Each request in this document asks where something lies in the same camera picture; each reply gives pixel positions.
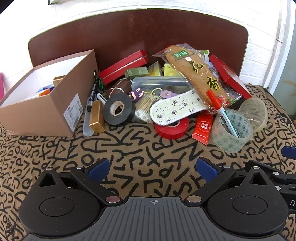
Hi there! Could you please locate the grey translucent pencil case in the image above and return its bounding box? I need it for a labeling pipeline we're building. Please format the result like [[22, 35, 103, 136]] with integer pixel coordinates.
[[131, 76, 192, 92]]

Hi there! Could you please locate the purple heart keychain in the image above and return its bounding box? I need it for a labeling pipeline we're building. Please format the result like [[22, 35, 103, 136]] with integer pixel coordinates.
[[148, 88, 176, 100]]

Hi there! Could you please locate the black marker pen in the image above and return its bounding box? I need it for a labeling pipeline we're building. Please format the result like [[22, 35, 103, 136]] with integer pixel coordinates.
[[86, 79, 99, 113]]

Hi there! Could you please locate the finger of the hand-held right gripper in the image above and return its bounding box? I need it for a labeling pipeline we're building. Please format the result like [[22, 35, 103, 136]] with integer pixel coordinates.
[[269, 170, 296, 193], [281, 146, 296, 161]]

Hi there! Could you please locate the red capped marker pen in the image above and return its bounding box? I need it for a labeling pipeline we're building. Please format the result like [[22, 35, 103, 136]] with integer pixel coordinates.
[[206, 90, 241, 138]]

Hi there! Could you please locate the cotton swab pack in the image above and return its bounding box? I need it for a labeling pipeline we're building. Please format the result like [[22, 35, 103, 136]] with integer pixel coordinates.
[[134, 95, 158, 123]]

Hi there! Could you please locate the gold rectangular box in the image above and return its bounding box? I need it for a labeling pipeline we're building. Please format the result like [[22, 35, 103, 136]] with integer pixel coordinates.
[[88, 100, 105, 133]]

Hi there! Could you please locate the long red box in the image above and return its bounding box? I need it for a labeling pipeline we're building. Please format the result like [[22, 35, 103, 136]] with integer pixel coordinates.
[[98, 50, 149, 85]]

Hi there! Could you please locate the yellow small box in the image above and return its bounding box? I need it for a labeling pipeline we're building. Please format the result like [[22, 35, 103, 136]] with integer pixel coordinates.
[[148, 61, 163, 77]]

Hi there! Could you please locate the black tape roll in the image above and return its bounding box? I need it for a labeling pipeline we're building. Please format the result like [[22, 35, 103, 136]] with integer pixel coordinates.
[[103, 93, 136, 126]]

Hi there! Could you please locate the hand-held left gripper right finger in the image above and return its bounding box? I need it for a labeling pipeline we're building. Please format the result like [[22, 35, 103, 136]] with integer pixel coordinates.
[[184, 157, 275, 207]]

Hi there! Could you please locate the purple rabbit keychain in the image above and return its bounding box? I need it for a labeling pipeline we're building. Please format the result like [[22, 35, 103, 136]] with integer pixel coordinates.
[[129, 88, 142, 101]]

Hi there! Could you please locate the tan cardboard box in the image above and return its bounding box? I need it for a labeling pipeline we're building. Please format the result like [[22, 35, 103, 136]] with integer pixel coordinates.
[[0, 49, 99, 137]]

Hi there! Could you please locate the green small box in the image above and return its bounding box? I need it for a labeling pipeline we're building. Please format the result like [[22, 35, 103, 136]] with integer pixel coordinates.
[[124, 67, 149, 80]]

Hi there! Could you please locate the flat red box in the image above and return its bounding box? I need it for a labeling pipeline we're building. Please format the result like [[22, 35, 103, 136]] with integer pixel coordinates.
[[209, 54, 252, 100]]

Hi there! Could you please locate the white cord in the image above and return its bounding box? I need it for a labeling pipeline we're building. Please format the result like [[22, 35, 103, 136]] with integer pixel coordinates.
[[109, 87, 124, 98]]

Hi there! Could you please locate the red tube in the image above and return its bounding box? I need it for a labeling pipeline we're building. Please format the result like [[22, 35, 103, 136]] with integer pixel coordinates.
[[192, 111, 213, 146]]

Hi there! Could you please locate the brown insole packet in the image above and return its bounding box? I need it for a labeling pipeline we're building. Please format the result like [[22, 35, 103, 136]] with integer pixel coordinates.
[[153, 43, 242, 114]]

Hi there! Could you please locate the letter printed brown cloth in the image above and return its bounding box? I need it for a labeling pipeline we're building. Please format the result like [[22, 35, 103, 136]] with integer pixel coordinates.
[[0, 83, 296, 241]]

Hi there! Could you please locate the clear plastic cup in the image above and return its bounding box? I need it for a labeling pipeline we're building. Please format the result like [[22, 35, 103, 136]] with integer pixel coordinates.
[[238, 97, 269, 132]]

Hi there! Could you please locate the brown wooden board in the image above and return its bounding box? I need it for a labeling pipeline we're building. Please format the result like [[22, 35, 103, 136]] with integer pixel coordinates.
[[28, 9, 249, 77]]

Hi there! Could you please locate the red tape roll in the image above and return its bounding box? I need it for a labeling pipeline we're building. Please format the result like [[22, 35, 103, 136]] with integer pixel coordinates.
[[154, 117, 189, 139]]

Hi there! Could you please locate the patterned clear tape roll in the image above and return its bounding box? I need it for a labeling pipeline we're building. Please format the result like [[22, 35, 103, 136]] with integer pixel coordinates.
[[211, 108, 253, 153]]

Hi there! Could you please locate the toothbrush pack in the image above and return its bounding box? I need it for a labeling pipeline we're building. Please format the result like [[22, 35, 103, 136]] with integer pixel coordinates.
[[199, 49, 211, 63]]

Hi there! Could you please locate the white floral insole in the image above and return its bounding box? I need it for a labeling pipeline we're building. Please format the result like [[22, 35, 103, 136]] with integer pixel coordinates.
[[150, 90, 204, 124]]

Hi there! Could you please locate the yellow green packet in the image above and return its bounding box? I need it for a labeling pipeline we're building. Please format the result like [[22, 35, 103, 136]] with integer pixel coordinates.
[[163, 64, 179, 77]]

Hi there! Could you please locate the translucent plastic tube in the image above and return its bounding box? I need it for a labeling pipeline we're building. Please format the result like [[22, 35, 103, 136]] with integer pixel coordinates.
[[83, 97, 94, 137]]

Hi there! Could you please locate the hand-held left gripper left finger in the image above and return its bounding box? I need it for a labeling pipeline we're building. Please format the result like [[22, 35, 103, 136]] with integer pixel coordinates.
[[38, 158, 123, 207]]

